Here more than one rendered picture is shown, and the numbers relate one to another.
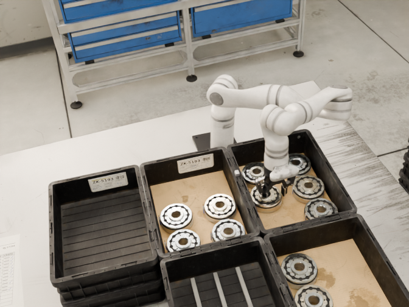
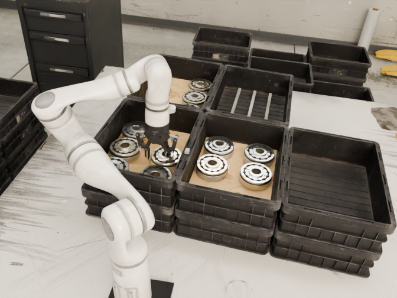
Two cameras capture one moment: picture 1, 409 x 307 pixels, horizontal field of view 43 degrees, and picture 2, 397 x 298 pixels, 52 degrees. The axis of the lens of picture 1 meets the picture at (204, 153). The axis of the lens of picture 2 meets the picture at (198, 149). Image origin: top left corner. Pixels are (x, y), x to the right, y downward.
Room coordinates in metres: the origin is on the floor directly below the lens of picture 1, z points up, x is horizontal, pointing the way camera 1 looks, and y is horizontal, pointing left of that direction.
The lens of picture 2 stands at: (2.06, 0.28, 1.70)
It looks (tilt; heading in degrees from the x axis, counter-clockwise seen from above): 37 degrees down; 201
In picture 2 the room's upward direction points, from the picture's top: 5 degrees clockwise
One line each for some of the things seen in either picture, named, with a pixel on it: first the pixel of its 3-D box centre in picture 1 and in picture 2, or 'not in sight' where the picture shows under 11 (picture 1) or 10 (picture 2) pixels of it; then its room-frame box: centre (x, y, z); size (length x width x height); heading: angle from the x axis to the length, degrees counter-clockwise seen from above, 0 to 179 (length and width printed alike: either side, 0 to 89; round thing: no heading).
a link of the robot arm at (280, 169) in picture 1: (279, 159); (158, 108); (1.11, -0.22, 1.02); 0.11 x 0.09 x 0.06; 14
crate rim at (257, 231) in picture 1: (195, 198); (237, 154); (1.08, 0.04, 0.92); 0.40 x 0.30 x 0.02; 10
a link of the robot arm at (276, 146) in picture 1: (274, 130); (158, 84); (1.14, -0.21, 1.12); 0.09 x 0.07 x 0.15; 40
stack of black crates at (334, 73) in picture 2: not in sight; (330, 81); (-0.75, 0.20, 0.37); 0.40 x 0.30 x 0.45; 104
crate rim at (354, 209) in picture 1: (286, 178); (146, 136); (1.13, -0.26, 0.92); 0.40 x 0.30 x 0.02; 10
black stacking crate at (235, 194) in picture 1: (196, 209); (235, 167); (1.08, 0.04, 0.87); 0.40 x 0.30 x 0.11; 10
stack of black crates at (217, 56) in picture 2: not in sight; (220, 66); (-0.56, -0.58, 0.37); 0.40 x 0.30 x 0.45; 104
